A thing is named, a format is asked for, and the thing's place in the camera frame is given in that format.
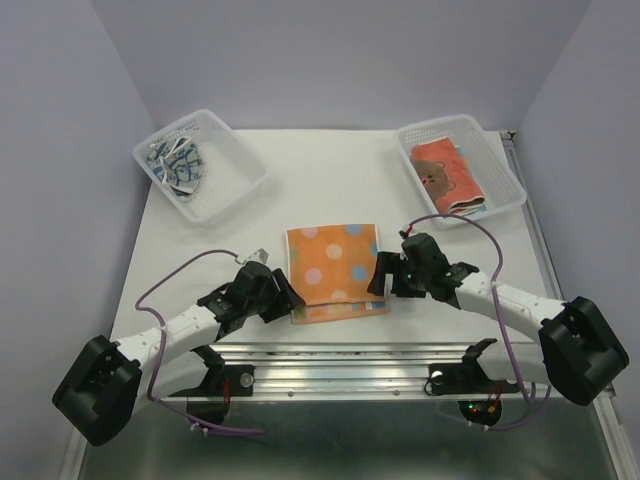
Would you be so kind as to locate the pastel orange dot towel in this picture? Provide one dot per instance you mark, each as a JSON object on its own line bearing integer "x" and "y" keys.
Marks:
{"x": 330, "y": 267}

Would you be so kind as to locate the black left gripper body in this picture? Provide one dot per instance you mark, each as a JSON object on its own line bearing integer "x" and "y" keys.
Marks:
{"x": 271, "y": 302}

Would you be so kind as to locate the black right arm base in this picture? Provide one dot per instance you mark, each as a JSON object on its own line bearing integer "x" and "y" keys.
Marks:
{"x": 460, "y": 379}

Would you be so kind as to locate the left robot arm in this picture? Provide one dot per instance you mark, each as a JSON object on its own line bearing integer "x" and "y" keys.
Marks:
{"x": 111, "y": 380}

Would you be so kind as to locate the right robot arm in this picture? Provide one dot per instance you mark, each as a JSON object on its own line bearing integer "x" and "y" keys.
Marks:
{"x": 570, "y": 346}

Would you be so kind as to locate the small patterned towels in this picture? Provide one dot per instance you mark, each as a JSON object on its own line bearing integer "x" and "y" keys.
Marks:
{"x": 178, "y": 165}

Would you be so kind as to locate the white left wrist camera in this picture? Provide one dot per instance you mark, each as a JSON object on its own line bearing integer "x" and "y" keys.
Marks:
{"x": 259, "y": 256}

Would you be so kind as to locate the aluminium mounting rail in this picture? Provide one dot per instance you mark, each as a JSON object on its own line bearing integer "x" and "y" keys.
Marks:
{"x": 351, "y": 371}

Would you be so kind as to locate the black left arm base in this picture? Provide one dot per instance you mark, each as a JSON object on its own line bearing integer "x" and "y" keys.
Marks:
{"x": 226, "y": 381}

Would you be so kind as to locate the white empty plastic basket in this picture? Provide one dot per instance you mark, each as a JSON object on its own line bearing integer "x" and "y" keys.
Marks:
{"x": 502, "y": 189}

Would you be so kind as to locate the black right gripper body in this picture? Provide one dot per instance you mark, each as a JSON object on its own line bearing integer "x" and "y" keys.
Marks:
{"x": 408, "y": 282}

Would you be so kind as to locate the white basket with towels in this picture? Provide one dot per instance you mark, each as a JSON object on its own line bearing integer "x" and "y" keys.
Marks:
{"x": 234, "y": 171}

